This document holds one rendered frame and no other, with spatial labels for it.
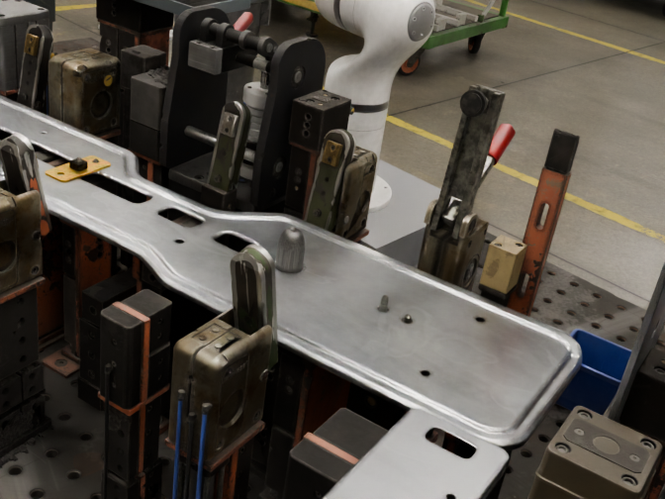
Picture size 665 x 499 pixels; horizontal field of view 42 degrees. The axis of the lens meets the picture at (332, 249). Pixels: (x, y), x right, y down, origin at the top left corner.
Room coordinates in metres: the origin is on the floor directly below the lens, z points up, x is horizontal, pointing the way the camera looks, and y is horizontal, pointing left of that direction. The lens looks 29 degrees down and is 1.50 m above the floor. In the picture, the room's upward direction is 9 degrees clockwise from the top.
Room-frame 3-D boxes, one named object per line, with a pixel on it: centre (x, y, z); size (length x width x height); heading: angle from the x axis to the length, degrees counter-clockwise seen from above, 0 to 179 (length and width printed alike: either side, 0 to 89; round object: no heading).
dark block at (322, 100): (1.11, 0.04, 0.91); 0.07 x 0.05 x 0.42; 151
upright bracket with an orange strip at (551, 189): (0.89, -0.23, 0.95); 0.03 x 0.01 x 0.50; 61
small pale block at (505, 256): (0.87, -0.19, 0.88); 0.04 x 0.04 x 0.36; 61
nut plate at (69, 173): (1.03, 0.34, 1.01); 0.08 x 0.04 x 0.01; 151
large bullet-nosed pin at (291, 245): (0.86, 0.05, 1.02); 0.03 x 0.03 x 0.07
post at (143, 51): (1.26, 0.32, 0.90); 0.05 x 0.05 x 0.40; 61
